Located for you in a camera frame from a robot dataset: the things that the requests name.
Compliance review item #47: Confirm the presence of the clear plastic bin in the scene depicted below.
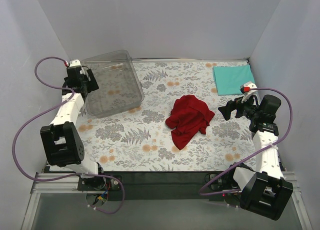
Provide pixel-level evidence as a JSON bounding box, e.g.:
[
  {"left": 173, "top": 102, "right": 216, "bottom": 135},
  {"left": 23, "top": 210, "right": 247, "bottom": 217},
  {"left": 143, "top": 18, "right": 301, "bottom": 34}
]
[{"left": 81, "top": 50, "right": 145, "bottom": 118}]

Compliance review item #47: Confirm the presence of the red t shirt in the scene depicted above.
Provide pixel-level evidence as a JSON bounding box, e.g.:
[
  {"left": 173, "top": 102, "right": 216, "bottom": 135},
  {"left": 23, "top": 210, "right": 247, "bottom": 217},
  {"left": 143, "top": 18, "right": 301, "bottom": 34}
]
[{"left": 165, "top": 95, "right": 215, "bottom": 150}]

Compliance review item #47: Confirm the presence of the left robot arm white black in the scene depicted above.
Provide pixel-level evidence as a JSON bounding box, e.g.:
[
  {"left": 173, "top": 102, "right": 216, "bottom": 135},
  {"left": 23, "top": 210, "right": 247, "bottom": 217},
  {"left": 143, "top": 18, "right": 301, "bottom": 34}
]
[{"left": 40, "top": 64, "right": 107, "bottom": 190}]

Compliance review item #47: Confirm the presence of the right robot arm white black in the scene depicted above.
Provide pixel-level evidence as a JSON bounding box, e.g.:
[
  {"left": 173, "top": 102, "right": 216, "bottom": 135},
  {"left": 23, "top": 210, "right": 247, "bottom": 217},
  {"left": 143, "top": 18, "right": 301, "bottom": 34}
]
[{"left": 218, "top": 95, "right": 293, "bottom": 221}]

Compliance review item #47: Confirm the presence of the folded teal t shirt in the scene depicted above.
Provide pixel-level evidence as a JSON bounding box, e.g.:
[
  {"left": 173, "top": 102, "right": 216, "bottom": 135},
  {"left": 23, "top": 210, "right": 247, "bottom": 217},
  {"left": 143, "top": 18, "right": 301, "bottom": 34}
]
[{"left": 213, "top": 65, "right": 255, "bottom": 96}]

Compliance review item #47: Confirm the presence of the floral table mat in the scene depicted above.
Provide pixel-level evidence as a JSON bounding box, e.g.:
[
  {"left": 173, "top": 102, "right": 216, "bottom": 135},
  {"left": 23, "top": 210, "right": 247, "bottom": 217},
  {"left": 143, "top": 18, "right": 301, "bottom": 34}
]
[{"left": 76, "top": 61, "right": 255, "bottom": 172}]

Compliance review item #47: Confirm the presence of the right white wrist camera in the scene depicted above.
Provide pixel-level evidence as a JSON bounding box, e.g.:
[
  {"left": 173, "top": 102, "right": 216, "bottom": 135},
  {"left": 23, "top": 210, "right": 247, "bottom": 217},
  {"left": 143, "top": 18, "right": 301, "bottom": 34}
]
[{"left": 240, "top": 82, "right": 257, "bottom": 103}]

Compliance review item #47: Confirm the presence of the aluminium frame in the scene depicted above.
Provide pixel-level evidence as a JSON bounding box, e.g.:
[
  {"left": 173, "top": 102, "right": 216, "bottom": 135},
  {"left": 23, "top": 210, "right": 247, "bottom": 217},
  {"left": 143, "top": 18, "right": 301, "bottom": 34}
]
[{"left": 21, "top": 171, "right": 83, "bottom": 230}]

